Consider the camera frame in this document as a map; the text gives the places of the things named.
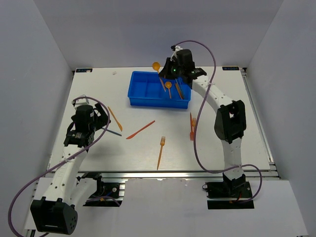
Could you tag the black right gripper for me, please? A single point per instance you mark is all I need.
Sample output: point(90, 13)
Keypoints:
point(164, 72)

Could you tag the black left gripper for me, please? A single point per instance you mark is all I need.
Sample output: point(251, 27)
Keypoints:
point(102, 119)

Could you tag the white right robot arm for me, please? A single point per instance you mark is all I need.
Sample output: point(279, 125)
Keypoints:
point(230, 121)

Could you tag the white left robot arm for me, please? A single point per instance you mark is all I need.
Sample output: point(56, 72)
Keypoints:
point(57, 210)

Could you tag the blue chopstick left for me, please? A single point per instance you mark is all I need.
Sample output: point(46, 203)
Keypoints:
point(113, 132)

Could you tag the orange plastic knife left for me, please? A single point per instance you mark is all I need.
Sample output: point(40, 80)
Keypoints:
point(116, 120)

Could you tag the blue divided plastic bin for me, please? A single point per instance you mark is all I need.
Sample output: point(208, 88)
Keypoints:
point(145, 89)

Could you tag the red-orange plastic knife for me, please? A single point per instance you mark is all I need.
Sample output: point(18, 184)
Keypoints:
point(141, 129)

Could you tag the right table label sticker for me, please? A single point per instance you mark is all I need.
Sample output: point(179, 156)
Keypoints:
point(230, 68)

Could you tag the table label sticker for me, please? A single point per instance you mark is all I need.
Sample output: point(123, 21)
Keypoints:
point(230, 68)
point(84, 70)

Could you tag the left table label sticker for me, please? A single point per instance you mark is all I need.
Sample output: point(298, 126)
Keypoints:
point(84, 70)

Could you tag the red-orange fork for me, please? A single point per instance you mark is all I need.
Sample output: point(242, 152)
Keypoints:
point(192, 128)

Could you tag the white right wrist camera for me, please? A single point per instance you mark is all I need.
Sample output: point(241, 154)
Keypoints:
point(175, 49)

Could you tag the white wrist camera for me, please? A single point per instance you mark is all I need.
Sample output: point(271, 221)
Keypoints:
point(175, 49)
point(80, 102)

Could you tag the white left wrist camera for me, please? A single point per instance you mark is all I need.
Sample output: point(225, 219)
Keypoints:
point(80, 102)

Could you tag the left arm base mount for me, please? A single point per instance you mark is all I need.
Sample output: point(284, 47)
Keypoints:
point(106, 193)

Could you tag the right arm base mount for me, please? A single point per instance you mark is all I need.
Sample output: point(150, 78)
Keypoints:
point(229, 194)

